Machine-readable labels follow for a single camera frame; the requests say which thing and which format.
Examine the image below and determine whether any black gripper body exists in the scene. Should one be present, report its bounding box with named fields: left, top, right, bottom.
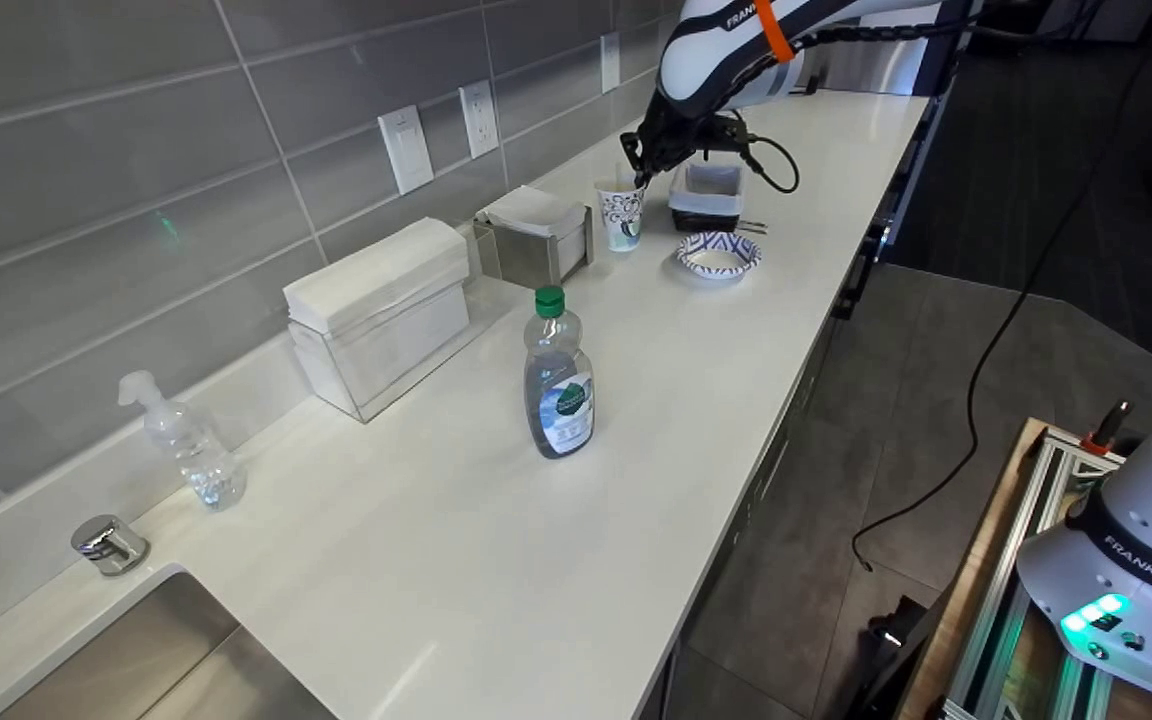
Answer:
left=621, top=97, right=745, bottom=171

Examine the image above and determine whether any white patterned paper cup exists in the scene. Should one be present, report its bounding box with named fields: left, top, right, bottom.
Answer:
left=598, top=188, right=643, bottom=254

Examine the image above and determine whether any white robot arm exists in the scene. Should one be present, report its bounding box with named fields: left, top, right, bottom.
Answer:
left=624, top=0, right=1152, bottom=690

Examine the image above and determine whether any dark basket with white liner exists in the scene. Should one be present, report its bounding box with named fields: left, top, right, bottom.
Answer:
left=668, top=160, right=740, bottom=233

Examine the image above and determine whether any blue patterned ceramic bowl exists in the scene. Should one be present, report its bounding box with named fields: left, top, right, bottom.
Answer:
left=677, top=233, right=761, bottom=286

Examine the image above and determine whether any grey napkin holder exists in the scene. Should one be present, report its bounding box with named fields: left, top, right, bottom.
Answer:
left=472, top=183, right=587, bottom=286

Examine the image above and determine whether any dish soap bottle green cap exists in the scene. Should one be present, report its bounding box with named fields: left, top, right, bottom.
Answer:
left=522, top=286, right=597, bottom=460

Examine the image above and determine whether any clear paper towel dispenser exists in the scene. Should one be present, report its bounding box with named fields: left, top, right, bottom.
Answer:
left=285, top=216, right=472, bottom=420

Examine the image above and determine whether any clear spray bottle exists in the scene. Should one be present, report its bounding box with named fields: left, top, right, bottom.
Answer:
left=119, top=373, right=245, bottom=511

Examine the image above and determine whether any stainless steel sink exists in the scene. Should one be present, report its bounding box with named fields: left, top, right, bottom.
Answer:
left=0, top=571, right=337, bottom=720

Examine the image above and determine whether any white wall outlet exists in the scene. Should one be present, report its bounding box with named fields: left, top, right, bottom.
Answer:
left=598, top=31, right=621, bottom=93
left=379, top=108, right=431, bottom=192
left=461, top=85, right=498, bottom=155

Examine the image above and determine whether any black cable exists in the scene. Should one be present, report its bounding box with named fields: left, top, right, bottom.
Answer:
left=849, top=35, right=1152, bottom=577

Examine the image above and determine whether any wooden robot stand frame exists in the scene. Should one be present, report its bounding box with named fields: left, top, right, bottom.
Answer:
left=894, top=420, right=1117, bottom=720

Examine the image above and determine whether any metal faucet base plate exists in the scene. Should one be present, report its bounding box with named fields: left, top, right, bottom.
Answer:
left=71, top=517, right=146, bottom=577

